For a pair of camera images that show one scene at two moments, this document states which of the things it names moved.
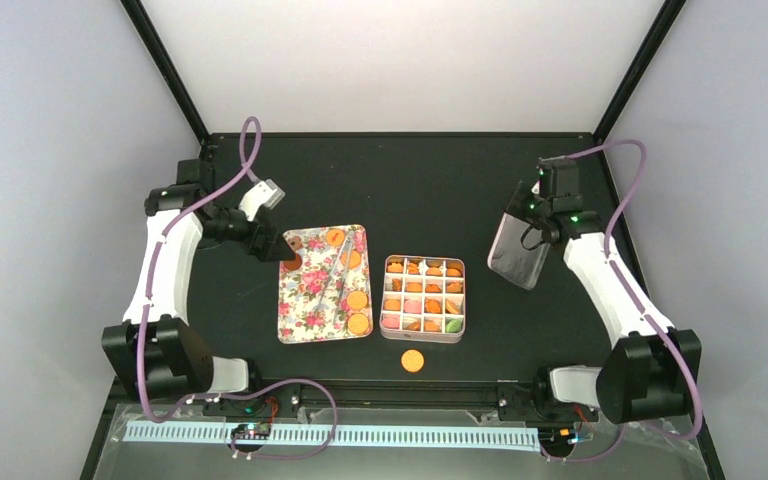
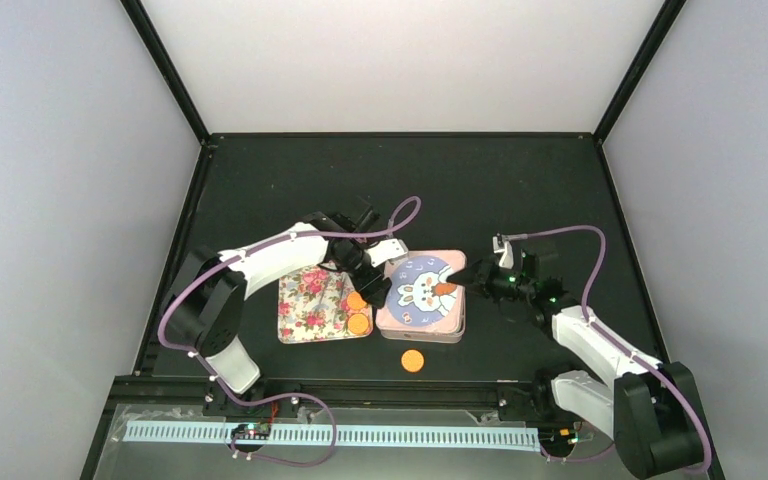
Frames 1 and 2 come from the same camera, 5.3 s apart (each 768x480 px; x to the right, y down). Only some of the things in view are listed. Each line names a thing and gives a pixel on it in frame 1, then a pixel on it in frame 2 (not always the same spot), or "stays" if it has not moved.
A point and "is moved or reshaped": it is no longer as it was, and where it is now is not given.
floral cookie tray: x=325 y=292 stays
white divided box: x=423 y=299 stays
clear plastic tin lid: x=509 y=258 is moved or reshaped
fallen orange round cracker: x=412 y=360 stays
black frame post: x=157 y=50 stays
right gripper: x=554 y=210 -> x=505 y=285
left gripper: x=263 y=250 -> x=370 y=293
